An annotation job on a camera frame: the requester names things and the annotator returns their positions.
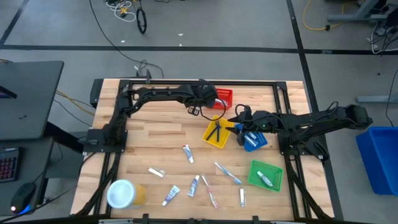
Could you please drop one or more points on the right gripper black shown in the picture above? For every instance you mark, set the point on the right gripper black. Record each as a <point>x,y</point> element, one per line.
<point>256,123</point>

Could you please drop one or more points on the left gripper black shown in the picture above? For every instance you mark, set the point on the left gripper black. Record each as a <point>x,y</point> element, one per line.
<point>205,95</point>

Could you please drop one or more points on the clear blue toothbrush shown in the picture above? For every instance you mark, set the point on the clear blue toothbrush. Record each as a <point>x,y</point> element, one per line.
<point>222,102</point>
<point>228,173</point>

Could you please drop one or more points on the yellow plastic basket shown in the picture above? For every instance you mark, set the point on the yellow plastic basket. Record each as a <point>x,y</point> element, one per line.
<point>224,139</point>

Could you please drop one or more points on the clear red toothbrush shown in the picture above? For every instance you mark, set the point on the clear red toothbrush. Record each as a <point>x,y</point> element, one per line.
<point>209,190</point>

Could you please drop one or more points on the white purple toothpaste tube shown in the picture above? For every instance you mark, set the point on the white purple toothpaste tube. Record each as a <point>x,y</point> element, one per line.
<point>170,195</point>

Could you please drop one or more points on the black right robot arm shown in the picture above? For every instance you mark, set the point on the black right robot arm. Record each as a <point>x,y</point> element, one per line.
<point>311,121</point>

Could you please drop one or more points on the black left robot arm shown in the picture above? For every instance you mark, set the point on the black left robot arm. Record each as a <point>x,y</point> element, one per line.
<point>161,92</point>

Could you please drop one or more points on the red plastic basket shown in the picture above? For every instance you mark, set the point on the red plastic basket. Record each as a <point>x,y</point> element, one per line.
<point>228,93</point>

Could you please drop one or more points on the blue plastic basket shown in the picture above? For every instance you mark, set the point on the blue plastic basket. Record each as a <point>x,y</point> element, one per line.
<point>260,144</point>

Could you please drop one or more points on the green plastic basket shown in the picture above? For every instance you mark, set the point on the green plastic basket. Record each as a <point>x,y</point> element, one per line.
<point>273,169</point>

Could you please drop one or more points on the yellow jar with white lid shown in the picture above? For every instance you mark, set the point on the yellow jar with white lid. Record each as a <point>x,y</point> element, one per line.
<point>121,193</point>

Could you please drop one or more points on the grey metal bar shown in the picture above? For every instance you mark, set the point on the grey metal bar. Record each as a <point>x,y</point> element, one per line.
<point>376,99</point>

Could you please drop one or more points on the large blue plastic bin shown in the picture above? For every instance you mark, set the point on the large blue plastic bin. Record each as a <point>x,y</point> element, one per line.
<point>382,161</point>

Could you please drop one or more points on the grey desk leg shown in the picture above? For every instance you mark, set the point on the grey desk leg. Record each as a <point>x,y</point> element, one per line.
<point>348,18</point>

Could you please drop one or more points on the black desk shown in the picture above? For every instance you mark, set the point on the black desk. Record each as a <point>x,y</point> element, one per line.
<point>28,99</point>

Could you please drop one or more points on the black backlit keyboard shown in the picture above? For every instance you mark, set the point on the black backlit keyboard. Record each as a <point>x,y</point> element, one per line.
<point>9,165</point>

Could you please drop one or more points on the black computer mouse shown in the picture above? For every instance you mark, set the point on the black computer mouse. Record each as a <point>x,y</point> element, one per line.
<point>23,196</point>

